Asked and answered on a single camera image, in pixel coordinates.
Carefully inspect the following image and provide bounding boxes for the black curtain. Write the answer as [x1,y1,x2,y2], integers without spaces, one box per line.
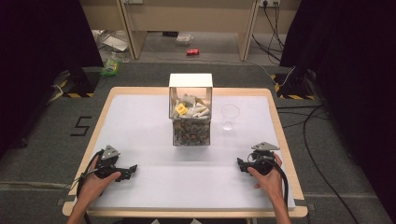
[278,0,396,216]
[0,0,105,160]

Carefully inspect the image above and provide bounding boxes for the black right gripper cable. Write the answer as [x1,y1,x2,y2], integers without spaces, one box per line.
[271,161,290,210]

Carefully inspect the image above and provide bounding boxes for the black stand base striped tape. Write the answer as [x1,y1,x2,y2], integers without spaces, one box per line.
[59,66,101,99]
[270,67,316,101]

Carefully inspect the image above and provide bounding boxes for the clear glass cup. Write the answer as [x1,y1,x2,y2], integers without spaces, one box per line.
[220,104,242,132]

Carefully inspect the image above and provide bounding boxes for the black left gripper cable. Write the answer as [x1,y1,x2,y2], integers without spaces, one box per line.
[75,149,105,200]

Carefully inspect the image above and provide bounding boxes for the pile of dark packets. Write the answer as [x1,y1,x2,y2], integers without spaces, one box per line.
[173,118,211,147]

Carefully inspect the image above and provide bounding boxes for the white table mat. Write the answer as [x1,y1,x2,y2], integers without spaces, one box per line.
[89,93,297,210]

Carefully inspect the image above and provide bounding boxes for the green plastic packet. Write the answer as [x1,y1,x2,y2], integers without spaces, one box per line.
[100,58,121,77]

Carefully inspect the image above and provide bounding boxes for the person's right hand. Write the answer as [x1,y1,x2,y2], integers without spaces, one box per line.
[247,152,284,201]

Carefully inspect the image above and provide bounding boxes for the yellow tea bag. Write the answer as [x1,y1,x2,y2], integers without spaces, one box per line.
[175,103,189,117]

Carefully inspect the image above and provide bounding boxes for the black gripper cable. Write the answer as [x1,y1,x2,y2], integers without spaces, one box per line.
[271,161,290,210]
[75,149,105,200]

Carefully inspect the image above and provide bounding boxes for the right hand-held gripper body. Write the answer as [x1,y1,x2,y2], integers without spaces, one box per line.
[247,141,281,176]

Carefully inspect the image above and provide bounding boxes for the beige wooden desk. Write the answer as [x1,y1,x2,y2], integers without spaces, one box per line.
[78,0,304,63]

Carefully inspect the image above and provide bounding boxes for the pile of white sachets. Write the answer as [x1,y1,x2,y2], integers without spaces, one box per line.
[171,93,211,120]

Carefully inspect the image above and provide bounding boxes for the person's left hand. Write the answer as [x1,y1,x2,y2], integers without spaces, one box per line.
[78,156,122,203]

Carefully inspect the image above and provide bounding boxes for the wooden table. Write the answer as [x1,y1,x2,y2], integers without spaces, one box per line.
[62,86,309,219]

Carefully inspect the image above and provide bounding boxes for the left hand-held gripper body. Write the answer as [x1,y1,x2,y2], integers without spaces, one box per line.
[94,145,123,180]

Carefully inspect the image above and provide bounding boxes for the clear plastic bag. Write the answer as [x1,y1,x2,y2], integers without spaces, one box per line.
[174,33,194,48]

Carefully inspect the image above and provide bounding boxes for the pile of white packaging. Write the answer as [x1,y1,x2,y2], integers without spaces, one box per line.
[92,29,133,63]

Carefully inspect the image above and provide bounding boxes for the clear box with white lid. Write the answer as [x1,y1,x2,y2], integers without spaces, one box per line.
[168,73,214,147]

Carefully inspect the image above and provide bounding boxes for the black floor cables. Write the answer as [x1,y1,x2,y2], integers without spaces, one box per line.
[251,3,362,224]

